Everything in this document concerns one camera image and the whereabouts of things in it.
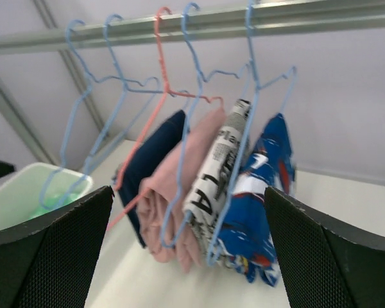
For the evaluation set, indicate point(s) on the light blue wire hanger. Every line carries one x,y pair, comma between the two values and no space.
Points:
73,106

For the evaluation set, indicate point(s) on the navy blue trousers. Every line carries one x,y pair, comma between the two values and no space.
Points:
150,155

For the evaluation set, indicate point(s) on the white plastic basket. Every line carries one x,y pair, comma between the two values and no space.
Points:
38,189

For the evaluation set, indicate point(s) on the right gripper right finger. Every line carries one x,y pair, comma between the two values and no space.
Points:
324,261

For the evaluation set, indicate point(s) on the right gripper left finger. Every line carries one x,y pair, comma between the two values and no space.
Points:
49,261

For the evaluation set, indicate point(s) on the blue patterned trousers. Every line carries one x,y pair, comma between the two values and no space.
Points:
245,238

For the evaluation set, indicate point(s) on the pink wire hanger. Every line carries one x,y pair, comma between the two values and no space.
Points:
141,137

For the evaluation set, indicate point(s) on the white printed trousers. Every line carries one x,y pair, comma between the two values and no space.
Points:
208,193

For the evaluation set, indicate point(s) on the aluminium hanging rail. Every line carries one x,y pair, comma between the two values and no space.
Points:
271,18

